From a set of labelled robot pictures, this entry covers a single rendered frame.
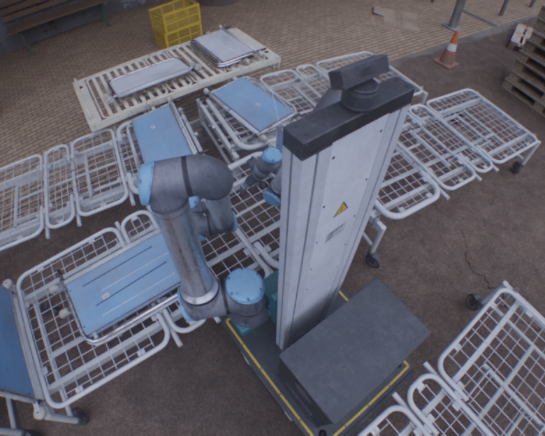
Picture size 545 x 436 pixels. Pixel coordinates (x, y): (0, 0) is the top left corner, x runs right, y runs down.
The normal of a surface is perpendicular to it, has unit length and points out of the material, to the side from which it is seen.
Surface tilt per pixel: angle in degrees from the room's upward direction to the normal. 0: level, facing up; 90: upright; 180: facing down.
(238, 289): 5
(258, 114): 5
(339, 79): 90
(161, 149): 7
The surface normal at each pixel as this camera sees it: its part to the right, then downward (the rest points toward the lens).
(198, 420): 0.00, -0.58
